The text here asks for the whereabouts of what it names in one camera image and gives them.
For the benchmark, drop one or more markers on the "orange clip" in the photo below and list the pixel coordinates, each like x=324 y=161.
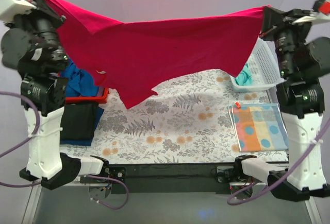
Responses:
x=238 y=105

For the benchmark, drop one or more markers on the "red plastic bin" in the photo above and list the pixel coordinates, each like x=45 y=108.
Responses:
x=102 y=99

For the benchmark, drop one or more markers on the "aluminium rail frame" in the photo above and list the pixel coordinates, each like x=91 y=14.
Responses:
x=198 y=200

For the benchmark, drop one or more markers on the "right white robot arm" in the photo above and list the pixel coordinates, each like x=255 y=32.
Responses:
x=301 y=102

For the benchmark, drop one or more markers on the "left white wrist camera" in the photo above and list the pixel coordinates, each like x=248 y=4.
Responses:
x=10 y=8

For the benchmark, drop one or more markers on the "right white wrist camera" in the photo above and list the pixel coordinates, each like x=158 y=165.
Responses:
x=318 y=15

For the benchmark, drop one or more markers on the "blue crumpled t shirt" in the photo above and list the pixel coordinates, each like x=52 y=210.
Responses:
x=80 y=82

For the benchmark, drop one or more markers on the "floral table mat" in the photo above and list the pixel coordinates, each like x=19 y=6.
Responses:
x=186 y=122

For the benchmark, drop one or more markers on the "colourful dotted towel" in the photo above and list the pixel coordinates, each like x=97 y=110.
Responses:
x=258 y=127

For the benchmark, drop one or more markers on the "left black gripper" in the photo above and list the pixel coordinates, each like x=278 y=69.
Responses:
x=46 y=7

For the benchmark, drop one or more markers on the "white plastic basket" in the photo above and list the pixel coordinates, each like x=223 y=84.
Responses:
x=264 y=69

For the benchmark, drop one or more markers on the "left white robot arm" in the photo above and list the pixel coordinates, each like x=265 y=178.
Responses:
x=31 y=47

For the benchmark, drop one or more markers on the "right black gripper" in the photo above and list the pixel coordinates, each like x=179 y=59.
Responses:
x=279 y=18

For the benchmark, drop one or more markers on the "dark blue folded t shirt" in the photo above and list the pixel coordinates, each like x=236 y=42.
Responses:
x=86 y=142

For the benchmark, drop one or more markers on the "magenta t shirt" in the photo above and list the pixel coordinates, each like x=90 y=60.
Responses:
x=133 y=58

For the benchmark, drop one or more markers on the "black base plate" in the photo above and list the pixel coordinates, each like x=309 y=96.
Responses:
x=178 y=178

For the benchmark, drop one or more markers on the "teal crumpled t shirt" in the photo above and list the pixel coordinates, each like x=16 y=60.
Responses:
x=245 y=77

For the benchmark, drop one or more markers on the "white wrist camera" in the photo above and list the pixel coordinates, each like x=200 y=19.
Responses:
x=10 y=8
x=318 y=15

